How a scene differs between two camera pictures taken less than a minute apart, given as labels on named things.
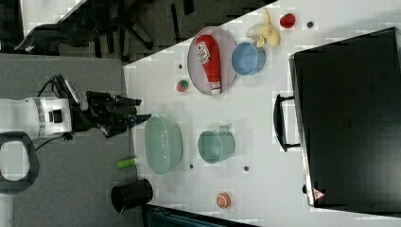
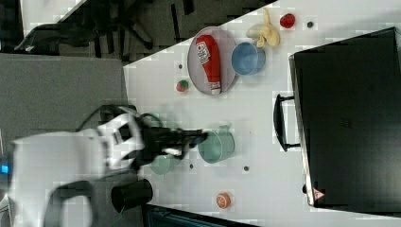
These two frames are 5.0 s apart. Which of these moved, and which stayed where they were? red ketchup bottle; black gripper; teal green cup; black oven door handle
Moved: black gripper
Stayed: teal green cup; black oven door handle; red ketchup bottle
